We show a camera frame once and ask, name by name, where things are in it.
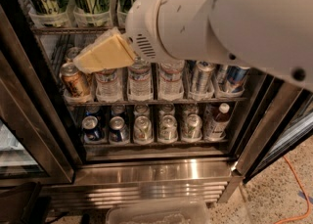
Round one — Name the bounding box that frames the silver green can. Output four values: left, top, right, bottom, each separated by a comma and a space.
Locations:
158, 114, 177, 141
182, 113, 202, 140

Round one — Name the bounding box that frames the gold can front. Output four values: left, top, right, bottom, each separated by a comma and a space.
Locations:
60, 62, 90, 98

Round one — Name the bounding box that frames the gold can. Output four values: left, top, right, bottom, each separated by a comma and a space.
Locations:
65, 47, 93, 84
60, 62, 90, 98

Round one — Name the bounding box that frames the clear plastic bin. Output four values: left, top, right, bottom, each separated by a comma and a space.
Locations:
106, 199, 210, 224

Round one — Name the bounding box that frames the gold can rear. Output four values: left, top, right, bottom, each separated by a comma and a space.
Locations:
65, 47, 93, 84

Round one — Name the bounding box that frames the white cap juice bottle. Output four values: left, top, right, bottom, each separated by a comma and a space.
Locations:
204, 103, 230, 140

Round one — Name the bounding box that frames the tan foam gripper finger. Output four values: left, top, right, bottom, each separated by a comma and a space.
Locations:
73, 27, 137, 73

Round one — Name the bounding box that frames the blue pepsi can left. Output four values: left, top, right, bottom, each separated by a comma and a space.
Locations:
82, 115, 103, 141

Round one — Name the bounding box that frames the orange power cable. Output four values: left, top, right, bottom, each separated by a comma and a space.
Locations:
273, 155, 311, 224

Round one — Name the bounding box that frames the silver blue can right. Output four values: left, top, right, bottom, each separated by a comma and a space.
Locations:
223, 66, 249, 93

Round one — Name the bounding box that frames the water bottle middle front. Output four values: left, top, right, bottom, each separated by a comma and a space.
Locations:
128, 59, 153, 101

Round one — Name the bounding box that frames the water bottle right front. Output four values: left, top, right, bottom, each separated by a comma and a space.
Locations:
158, 61, 185, 101

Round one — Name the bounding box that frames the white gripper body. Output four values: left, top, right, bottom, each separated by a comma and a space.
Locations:
125, 0, 176, 64

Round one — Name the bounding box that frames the silver blue can front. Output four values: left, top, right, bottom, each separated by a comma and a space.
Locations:
191, 61, 215, 94

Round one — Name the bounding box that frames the steel fridge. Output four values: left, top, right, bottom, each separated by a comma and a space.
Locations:
1, 0, 306, 211

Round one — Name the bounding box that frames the fridge door right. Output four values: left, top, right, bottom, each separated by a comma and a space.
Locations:
235, 79, 312, 183

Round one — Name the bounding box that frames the water bottle left front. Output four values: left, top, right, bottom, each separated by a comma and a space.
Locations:
95, 68, 122, 103

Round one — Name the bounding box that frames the blue pepsi can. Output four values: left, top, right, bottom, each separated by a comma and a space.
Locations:
82, 115, 103, 141
109, 116, 129, 144

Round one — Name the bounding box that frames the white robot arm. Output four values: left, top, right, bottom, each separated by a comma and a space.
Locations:
73, 0, 313, 91

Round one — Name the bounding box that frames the silver blue can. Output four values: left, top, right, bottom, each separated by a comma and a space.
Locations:
191, 61, 215, 94
223, 66, 249, 93

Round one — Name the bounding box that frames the water bottle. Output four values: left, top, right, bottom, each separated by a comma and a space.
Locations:
95, 68, 122, 103
128, 59, 153, 101
158, 61, 185, 101

